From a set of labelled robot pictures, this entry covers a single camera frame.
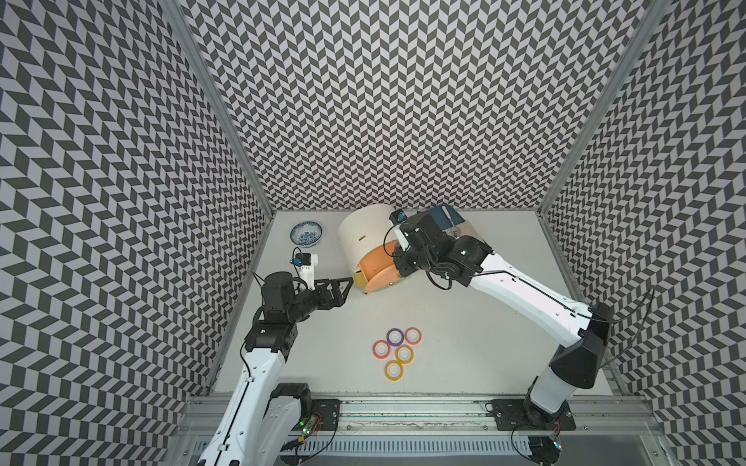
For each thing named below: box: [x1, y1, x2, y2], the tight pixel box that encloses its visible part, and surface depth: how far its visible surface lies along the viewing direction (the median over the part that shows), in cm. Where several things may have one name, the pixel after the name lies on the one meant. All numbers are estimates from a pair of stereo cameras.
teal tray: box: [428, 204, 466, 232], surface depth 121 cm
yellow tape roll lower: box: [383, 360, 405, 382], surface depth 82 cm
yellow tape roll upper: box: [395, 344, 414, 365], surface depth 84 cm
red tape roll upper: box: [404, 326, 423, 345], surface depth 88 cm
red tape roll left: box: [372, 339, 392, 361], surface depth 86 cm
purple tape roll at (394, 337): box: [385, 328, 405, 347], surface depth 88 cm
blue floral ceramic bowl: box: [289, 220, 324, 248], surface depth 110 cm
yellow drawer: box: [353, 271, 368, 289], surface depth 78 cm
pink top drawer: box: [358, 238, 401, 295], surface depth 76 cm
